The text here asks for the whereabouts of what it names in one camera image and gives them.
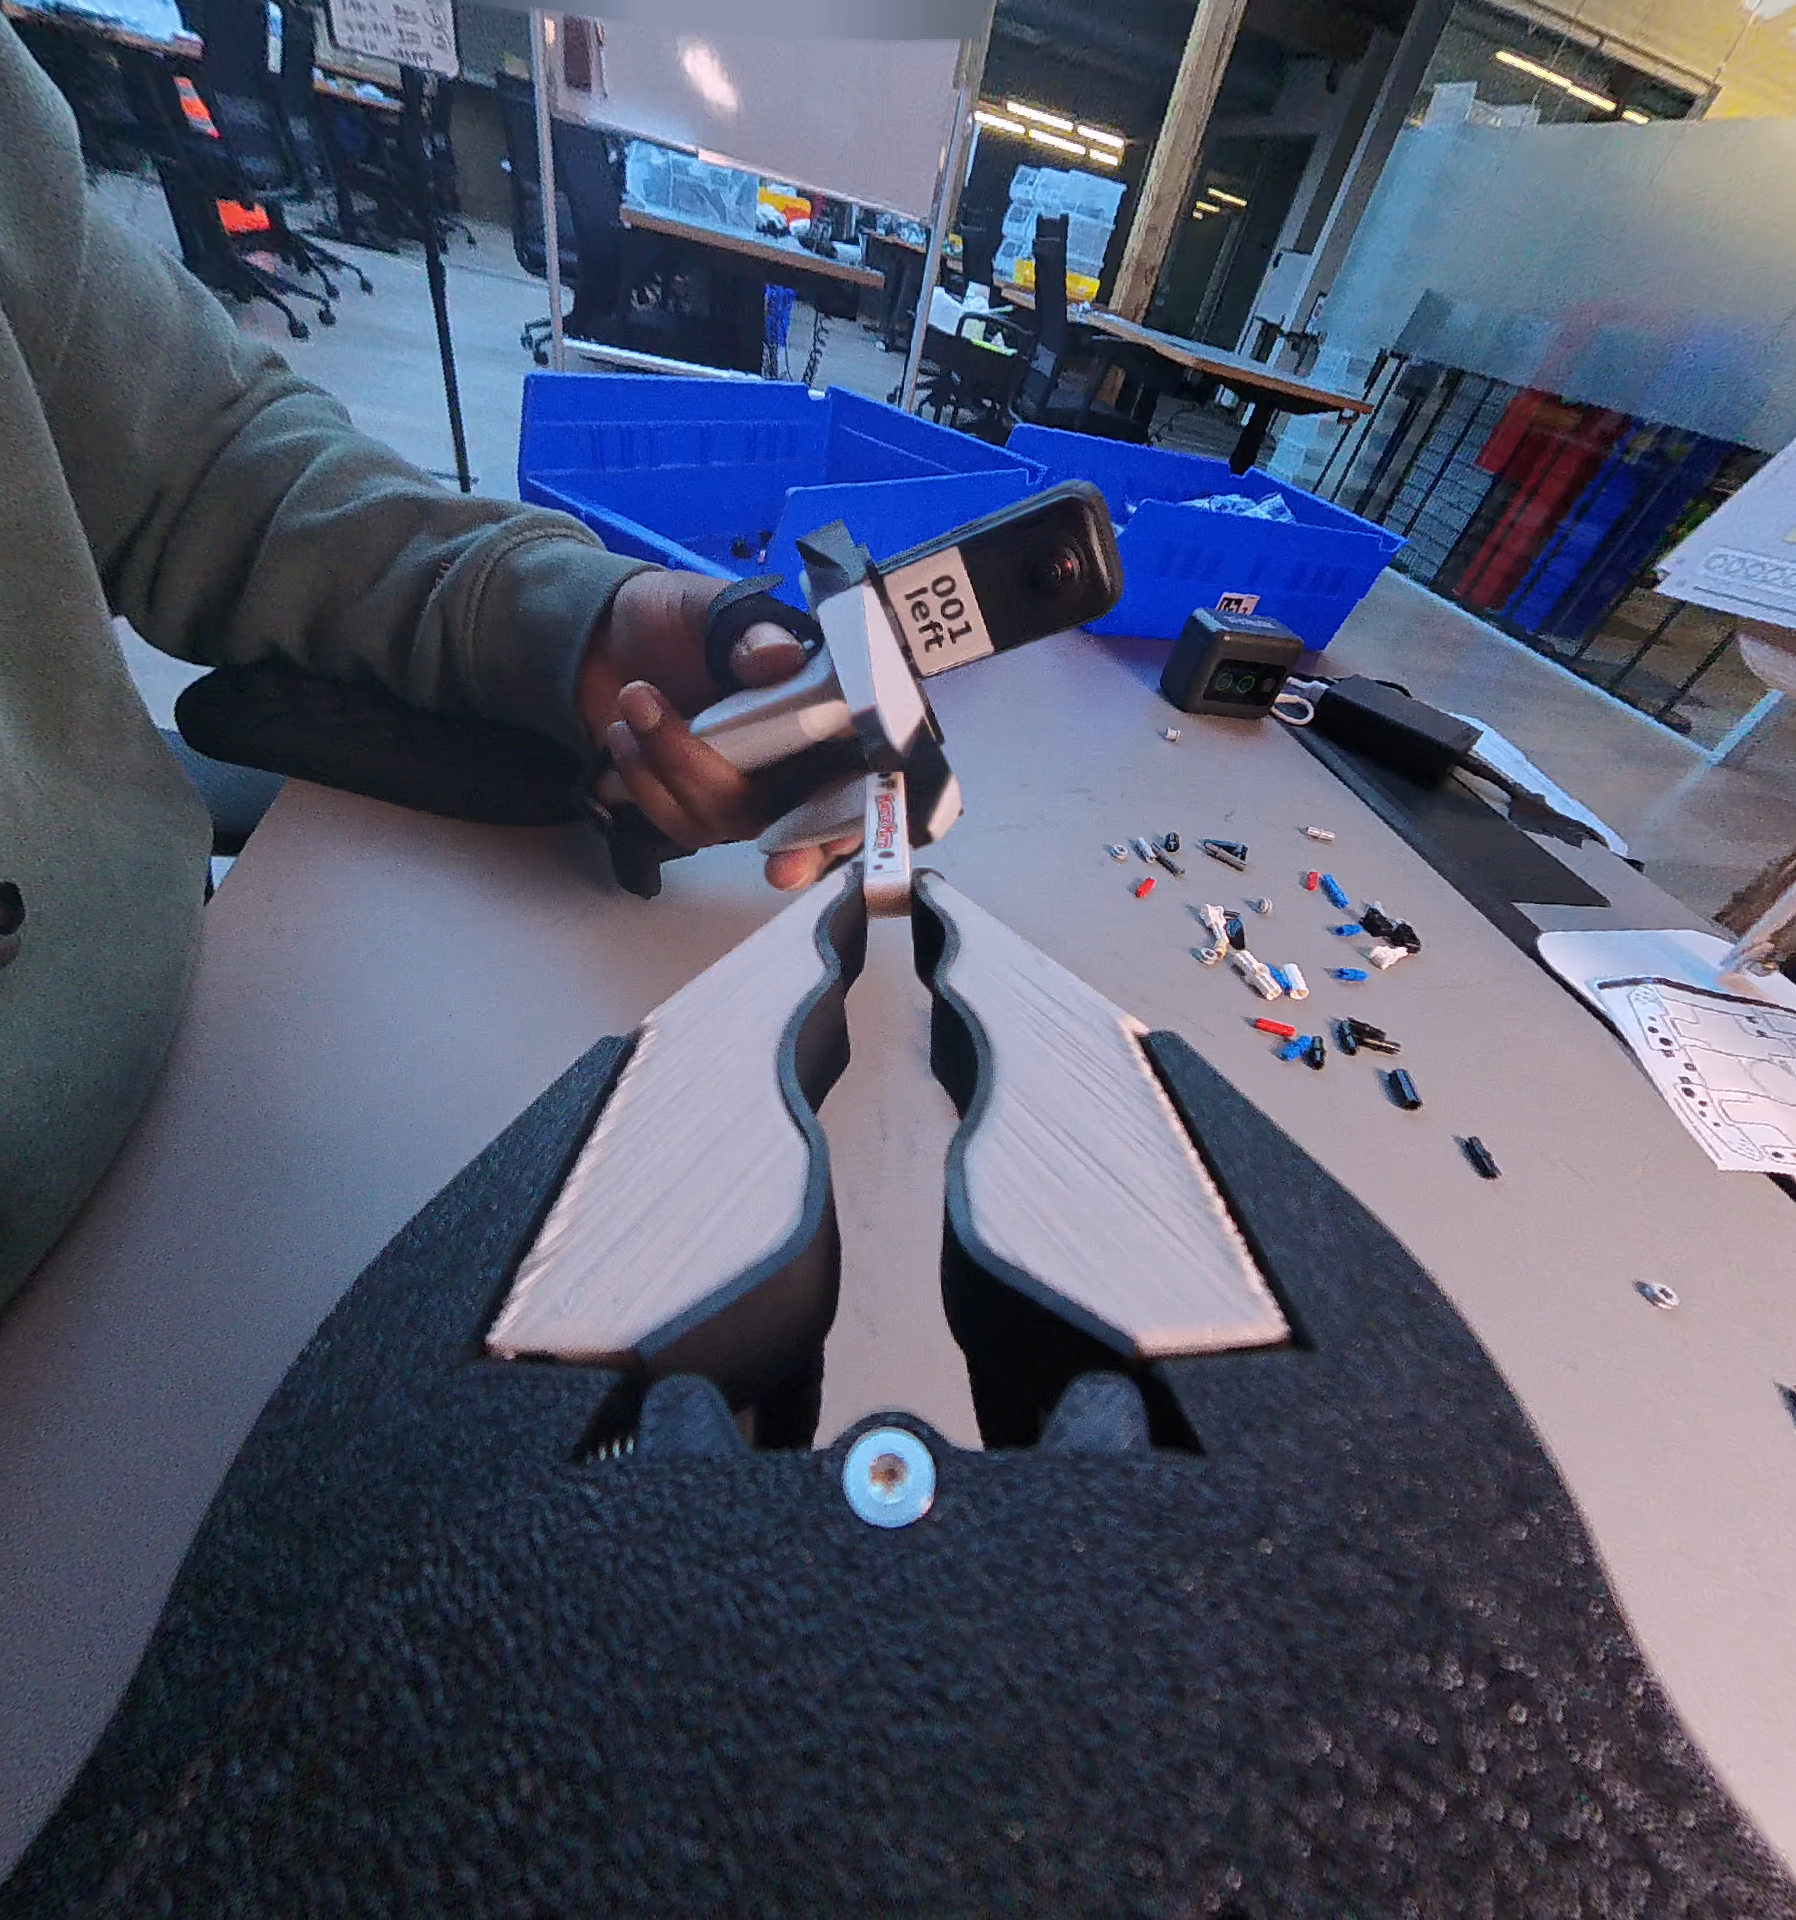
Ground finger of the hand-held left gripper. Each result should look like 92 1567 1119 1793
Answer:
834 582 970 861

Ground person's left hand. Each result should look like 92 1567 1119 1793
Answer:
575 566 870 896

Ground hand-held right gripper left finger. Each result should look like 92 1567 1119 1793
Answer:
480 870 855 1411

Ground Lego instruction booklet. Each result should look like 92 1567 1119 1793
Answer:
1650 385 1796 648

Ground black box device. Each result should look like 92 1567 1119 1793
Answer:
1156 607 1309 720

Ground white sign on pole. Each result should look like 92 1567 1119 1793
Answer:
323 0 480 499

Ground white beam with red label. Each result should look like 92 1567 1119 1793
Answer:
856 765 924 916

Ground wooden pillar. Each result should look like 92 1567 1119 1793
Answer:
1103 0 1251 327

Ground person's green sweatshirt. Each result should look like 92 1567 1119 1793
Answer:
0 0 269 1369

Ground grey desk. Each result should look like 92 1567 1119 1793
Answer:
0 557 1796 1920

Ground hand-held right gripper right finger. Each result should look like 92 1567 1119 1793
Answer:
916 870 1301 1411

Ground black wire rack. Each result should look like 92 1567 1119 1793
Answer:
1372 354 1740 648

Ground person's left forearm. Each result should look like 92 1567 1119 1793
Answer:
117 374 659 757

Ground black power adapter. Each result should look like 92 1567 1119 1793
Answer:
1303 676 1487 788

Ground wooden background desk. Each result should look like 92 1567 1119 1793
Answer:
1064 300 1380 482
624 196 884 377

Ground scattered small building pieces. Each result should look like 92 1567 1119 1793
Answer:
1094 811 1796 1458

